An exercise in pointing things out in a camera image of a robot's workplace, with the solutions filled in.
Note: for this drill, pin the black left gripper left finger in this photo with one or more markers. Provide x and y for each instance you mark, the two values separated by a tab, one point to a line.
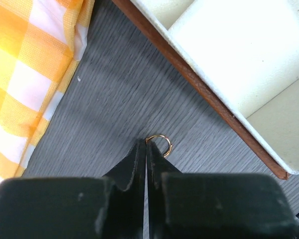
108	207

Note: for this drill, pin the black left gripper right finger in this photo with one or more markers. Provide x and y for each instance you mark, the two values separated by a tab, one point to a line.
214	205

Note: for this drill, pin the brown jewelry box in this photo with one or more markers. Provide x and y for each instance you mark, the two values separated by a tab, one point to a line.
242	57

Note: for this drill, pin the orange white checkered cloth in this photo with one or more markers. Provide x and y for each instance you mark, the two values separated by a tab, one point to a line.
41	45

